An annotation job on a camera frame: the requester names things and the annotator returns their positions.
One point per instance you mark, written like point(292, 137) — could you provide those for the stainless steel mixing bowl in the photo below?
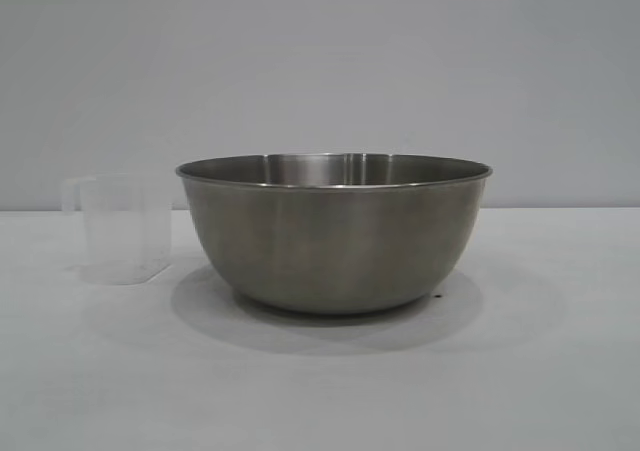
point(330, 236)

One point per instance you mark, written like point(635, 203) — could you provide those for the translucent plastic measuring cup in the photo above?
point(125, 226)

